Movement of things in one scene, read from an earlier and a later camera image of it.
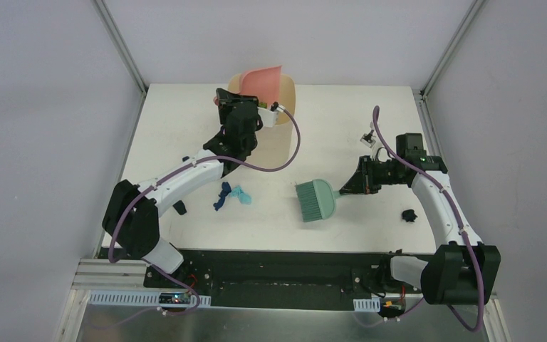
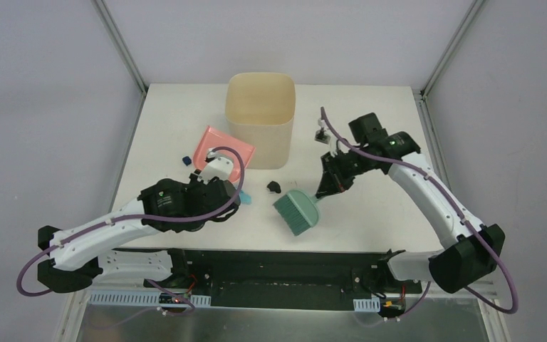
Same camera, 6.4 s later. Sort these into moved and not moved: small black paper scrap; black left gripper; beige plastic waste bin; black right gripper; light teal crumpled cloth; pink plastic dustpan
Moved: small black paper scrap; black left gripper; pink plastic dustpan; black right gripper
Not moved: light teal crumpled cloth; beige plastic waste bin
